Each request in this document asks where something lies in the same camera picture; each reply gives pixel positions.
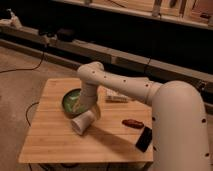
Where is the brown sausage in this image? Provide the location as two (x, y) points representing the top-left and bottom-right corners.
(122, 119), (144, 129)

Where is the black floor cable left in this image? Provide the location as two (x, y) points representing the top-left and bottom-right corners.
(0, 44), (47, 75)

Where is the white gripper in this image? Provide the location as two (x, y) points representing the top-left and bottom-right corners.
(73, 95), (101, 118)

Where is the black box on ledge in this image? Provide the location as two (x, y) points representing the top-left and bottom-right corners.
(56, 29), (75, 42)

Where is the wooden table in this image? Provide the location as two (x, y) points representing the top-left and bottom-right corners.
(18, 77), (155, 165)

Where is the black smartphone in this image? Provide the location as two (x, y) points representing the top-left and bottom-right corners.
(136, 127), (152, 152)

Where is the black cable under table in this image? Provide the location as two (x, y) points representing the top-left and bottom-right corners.
(25, 101), (40, 128)

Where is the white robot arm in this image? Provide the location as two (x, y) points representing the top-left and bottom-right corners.
(77, 62), (211, 171)

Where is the white object on ledge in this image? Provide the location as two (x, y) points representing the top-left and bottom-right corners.
(0, 9), (22, 29)

